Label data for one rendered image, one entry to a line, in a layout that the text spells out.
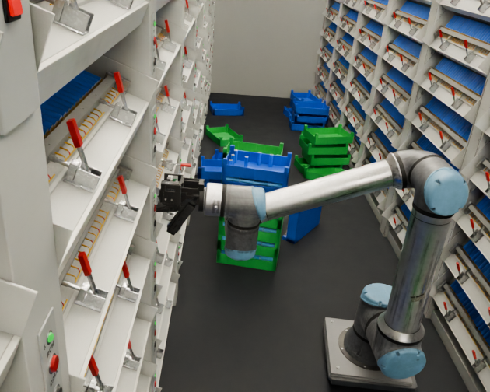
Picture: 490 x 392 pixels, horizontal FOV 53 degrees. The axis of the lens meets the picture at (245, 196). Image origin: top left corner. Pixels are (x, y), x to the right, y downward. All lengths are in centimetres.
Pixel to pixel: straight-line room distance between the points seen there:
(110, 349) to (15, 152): 64
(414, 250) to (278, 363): 77
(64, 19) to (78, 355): 42
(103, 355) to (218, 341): 113
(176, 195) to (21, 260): 90
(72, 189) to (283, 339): 156
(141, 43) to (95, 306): 53
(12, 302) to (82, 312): 34
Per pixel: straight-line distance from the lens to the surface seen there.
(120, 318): 106
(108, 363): 97
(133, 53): 106
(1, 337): 46
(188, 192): 132
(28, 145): 44
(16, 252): 43
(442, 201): 142
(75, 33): 61
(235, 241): 137
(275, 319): 220
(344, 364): 195
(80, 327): 75
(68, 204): 63
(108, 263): 87
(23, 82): 42
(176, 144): 185
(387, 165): 153
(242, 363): 199
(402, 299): 162
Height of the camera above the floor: 141
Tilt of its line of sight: 26 degrees down
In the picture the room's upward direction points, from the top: 5 degrees clockwise
